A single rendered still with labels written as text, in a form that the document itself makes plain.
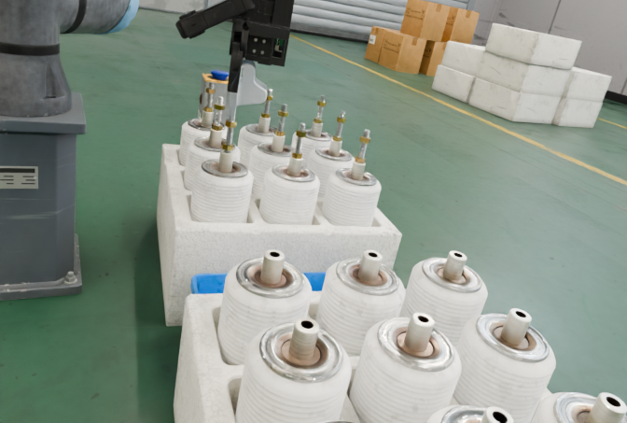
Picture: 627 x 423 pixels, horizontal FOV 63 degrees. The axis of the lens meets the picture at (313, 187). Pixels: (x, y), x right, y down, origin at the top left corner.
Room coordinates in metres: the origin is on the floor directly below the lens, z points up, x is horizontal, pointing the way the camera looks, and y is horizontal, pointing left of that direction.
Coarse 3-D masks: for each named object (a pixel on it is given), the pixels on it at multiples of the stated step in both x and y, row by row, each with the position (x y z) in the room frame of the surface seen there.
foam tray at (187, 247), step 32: (160, 192) 0.97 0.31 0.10; (160, 224) 0.91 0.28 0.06; (192, 224) 0.70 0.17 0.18; (224, 224) 0.72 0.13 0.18; (256, 224) 0.74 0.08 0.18; (320, 224) 0.79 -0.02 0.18; (384, 224) 0.85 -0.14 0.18; (160, 256) 0.85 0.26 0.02; (192, 256) 0.68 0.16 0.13; (224, 256) 0.70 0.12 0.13; (256, 256) 0.72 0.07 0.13; (288, 256) 0.74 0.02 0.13; (320, 256) 0.77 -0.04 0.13; (352, 256) 0.79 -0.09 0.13; (384, 256) 0.81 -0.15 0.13
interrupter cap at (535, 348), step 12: (480, 324) 0.47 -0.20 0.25; (492, 324) 0.48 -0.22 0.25; (504, 324) 0.48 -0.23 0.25; (480, 336) 0.45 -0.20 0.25; (492, 336) 0.45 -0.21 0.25; (528, 336) 0.47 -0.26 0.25; (540, 336) 0.47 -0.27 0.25; (504, 348) 0.44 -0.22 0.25; (516, 348) 0.44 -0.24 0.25; (528, 348) 0.45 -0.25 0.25; (540, 348) 0.45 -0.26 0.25; (528, 360) 0.42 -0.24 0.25; (540, 360) 0.43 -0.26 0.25
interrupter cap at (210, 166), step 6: (204, 162) 0.77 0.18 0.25; (210, 162) 0.78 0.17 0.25; (216, 162) 0.79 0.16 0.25; (234, 162) 0.80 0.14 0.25; (204, 168) 0.75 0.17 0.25; (210, 168) 0.76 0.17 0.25; (216, 168) 0.77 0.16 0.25; (234, 168) 0.78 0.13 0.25; (240, 168) 0.78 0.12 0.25; (246, 168) 0.79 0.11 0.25; (210, 174) 0.74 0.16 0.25; (216, 174) 0.74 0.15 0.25; (222, 174) 0.74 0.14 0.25; (228, 174) 0.75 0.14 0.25; (234, 174) 0.75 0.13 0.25; (240, 174) 0.76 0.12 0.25; (246, 174) 0.77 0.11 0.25
